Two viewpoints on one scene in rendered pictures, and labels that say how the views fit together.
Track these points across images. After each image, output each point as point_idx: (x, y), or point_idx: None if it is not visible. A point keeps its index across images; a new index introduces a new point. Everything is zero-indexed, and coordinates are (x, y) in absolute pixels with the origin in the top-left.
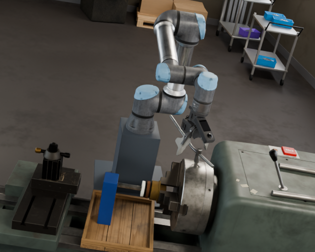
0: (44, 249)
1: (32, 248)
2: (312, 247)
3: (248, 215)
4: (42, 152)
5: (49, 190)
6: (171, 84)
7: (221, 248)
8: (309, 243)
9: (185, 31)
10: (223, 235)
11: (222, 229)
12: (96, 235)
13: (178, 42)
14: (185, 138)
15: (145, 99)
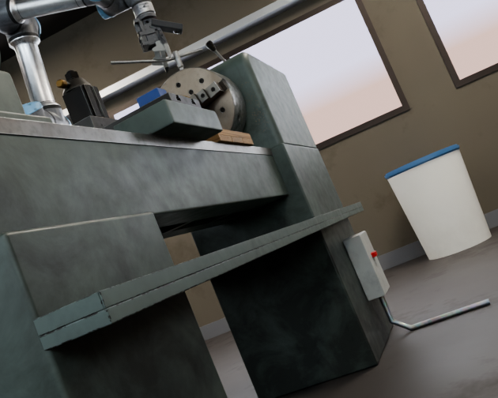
0: (216, 127)
1: (196, 159)
2: (288, 100)
3: (257, 67)
4: (69, 84)
5: None
6: (43, 94)
7: (270, 107)
8: (284, 95)
9: (28, 19)
10: (262, 91)
11: (259, 84)
12: None
13: (25, 37)
14: (164, 35)
15: (39, 109)
